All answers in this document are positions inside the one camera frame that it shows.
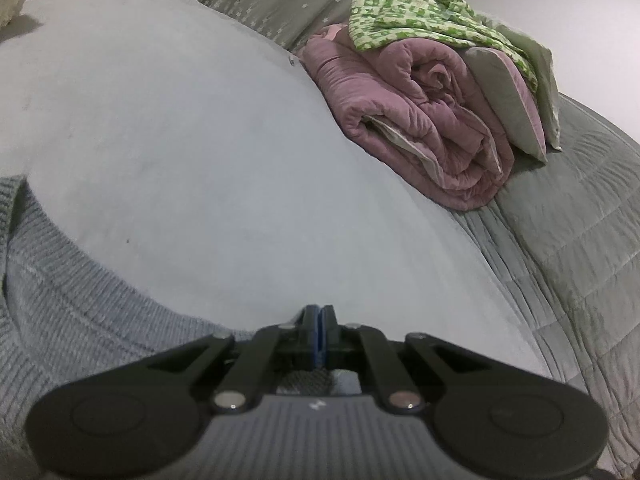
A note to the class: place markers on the folded pink quilt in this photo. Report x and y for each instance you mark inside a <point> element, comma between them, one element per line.
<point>400,120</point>

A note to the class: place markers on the grey knit sweater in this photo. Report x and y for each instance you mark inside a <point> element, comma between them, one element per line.
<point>75,310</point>

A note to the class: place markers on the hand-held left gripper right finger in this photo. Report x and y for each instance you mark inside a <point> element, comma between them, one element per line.
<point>327,332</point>

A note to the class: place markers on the pale grey pillow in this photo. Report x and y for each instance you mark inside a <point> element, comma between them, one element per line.
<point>542,75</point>

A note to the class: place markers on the pink and grey pillow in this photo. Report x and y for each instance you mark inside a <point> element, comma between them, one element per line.
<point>505,95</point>

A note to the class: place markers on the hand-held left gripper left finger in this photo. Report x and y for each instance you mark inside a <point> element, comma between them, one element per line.
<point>313,332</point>

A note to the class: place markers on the green patterned cloth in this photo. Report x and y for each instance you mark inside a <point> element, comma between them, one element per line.
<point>400,15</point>

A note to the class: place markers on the grey quilted bedspread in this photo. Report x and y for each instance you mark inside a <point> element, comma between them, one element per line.
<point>575,235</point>

